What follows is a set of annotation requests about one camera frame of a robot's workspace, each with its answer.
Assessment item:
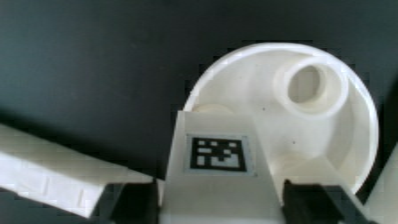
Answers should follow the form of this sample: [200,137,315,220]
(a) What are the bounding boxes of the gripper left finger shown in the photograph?
[109,181,159,224]

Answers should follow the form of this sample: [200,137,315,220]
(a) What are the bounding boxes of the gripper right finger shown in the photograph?
[282,180,371,224]

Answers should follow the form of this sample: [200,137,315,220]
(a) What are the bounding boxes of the white round stool seat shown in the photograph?
[182,43,378,190]

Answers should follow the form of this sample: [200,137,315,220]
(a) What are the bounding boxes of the white front barrier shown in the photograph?
[0,124,152,218]

